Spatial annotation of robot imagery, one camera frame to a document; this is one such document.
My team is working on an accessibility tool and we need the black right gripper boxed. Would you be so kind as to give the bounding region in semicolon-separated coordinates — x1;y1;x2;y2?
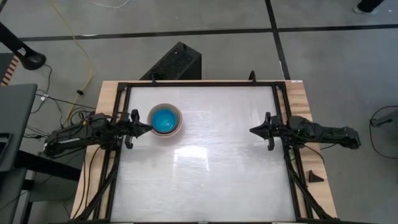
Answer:
249;111;290;152

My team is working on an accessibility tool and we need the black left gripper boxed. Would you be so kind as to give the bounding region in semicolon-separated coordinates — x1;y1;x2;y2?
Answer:
116;108;154;150

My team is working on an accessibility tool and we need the white bowl with blue inside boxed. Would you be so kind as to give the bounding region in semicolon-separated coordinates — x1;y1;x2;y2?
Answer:
146;103;183;138

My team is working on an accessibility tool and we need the black computer tower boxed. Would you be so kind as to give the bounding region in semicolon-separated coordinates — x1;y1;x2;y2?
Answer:
139;41;202;82

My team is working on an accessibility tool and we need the grey floor device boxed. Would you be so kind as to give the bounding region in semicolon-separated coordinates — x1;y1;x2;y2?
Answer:
371;109;398;128

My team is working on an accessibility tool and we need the dark grey desk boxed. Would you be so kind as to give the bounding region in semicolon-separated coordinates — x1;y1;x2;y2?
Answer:
0;83;39;174

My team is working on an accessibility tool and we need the black curved stand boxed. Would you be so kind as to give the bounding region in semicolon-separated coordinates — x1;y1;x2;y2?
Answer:
0;21;47;71

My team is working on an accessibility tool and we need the striped wooden board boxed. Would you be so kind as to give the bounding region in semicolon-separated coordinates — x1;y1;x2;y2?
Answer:
0;55;21;87

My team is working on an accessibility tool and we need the person's foot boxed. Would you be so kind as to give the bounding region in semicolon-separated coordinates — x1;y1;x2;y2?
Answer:
353;0;385;16

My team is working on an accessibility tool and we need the black triangular bracket piece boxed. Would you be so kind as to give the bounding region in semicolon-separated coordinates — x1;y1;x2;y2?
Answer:
308;169;325;184

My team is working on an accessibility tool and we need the black metal table frame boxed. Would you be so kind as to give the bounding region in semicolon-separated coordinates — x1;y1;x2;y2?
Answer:
73;70;340;224

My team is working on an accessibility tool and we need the yellow cable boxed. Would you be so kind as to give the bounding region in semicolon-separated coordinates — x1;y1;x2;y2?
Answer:
49;0;94;126

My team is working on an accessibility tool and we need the black cable bundle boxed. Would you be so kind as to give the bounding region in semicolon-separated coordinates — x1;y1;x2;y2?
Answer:
24;63;98;139

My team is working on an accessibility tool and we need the black floor cable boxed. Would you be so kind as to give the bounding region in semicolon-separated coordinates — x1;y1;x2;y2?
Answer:
369;105;398;161

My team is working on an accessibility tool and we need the white cable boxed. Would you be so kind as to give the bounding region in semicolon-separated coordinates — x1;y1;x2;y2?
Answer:
90;0;131;9

